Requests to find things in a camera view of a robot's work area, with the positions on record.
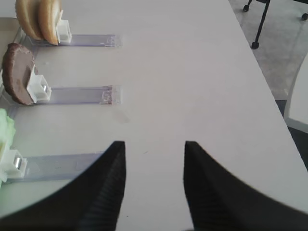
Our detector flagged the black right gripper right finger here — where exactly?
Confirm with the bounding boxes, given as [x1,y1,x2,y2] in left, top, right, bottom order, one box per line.
[183,141,308,231]

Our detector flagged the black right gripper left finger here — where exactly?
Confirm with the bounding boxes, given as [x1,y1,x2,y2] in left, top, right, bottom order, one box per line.
[0,141,127,231]

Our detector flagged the white lettuce pusher block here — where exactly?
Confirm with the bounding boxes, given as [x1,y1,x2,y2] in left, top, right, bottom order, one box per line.
[0,144,27,182]

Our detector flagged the green lettuce leaf standing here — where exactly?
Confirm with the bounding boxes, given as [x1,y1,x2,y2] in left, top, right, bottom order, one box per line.
[0,108,16,184]

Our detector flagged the brown meat patty standing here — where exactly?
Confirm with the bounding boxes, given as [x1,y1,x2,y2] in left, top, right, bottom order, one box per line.
[2,43,38,105]

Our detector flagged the white patty pusher block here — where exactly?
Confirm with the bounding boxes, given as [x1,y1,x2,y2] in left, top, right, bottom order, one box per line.
[26,67,52,103]

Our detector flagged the black chair legs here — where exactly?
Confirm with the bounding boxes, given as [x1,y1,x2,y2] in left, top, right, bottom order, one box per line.
[243,0,308,50]

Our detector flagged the white bun pusher block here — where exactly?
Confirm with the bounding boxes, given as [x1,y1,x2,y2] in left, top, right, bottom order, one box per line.
[56,10,72,43]

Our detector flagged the clear lettuce holder rail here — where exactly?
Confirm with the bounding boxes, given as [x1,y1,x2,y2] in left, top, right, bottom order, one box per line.
[5,152,103,184]

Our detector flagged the clear patty holder rail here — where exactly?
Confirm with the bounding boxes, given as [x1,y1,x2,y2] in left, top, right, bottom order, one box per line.
[35,86,122,105]

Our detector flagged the clear bun holder rail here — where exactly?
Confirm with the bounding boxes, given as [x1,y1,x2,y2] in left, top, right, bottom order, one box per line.
[13,28,123,48]

